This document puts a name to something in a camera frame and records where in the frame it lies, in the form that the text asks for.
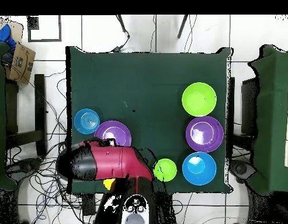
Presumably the large blue bowl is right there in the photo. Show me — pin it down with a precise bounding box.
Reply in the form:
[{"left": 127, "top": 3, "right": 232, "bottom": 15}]
[{"left": 182, "top": 152, "right": 217, "bottom": 187}]

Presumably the dark green tablecloth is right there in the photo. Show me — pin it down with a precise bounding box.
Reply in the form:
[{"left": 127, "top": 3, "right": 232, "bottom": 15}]
[{"left": 65, "top": 45, "right": 234, "bottom": 195}]

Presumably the grey pedestal foot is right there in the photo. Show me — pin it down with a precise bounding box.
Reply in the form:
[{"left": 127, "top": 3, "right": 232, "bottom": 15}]
[
  {"left": 230, "top": 159, "right": 256, "bottom": 184},
  {"left": 5, "top": 157, "right": 43, "bottom": 178}
]

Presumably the small blue bowl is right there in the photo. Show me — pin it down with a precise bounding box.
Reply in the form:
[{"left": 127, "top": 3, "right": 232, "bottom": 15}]
[{"left": 74, "top": 108, "right": 100, "bottom": 135}]

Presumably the yellow cup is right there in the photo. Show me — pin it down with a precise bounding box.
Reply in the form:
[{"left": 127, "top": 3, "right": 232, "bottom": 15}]
[{"left": 103, "top": 178, "right": 117, "bottom": 191}]

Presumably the brown cardboard box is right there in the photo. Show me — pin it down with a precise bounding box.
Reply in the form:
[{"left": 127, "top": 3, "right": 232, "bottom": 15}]
[{"left": 4, "top": 43, "right": 36, "bottom": 85}]

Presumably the large green bowl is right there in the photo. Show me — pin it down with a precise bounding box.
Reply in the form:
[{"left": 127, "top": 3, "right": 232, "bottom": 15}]
[{"left": 181, "top": 82, "right": 217, "bottom": 117}]

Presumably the black square floor frame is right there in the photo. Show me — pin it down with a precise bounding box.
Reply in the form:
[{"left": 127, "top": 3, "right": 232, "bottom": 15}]
[{"left": 27, "top": 15, "right": 63, "bottom": 43}]

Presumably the small green bowl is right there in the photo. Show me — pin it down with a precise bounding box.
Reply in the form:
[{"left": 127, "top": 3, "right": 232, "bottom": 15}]
[{"left": 153, "top": 158, "right": 178, "bottom": 183}]

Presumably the tangle of floor cables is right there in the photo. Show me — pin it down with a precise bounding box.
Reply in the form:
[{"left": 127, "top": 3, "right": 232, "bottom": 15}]
[{"left": 5, "top": 69, "right": 98, "bottom": 224}]

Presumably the purple bowl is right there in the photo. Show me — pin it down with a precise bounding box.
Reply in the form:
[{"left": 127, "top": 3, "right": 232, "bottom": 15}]
[
  {"left": 93, "top": 120, "right": 132, "bottom": 147},
  {"left": 185, "top": 115, "right": 224, "bottom": 153}
]

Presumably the blue fabric bag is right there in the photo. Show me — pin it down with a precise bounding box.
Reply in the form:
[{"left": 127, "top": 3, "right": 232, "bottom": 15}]
[{"left": 0, "top": 23, "right": 17, "bottom": 51}]

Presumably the black tripod leg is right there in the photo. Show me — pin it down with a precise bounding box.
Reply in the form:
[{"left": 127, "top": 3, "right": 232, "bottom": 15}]
[
  {"left": 116, "top": 15, "right": 131, "bottom": 39},
  {"left": 176, "top": 15, "right": 189, "bottom": 39}
]

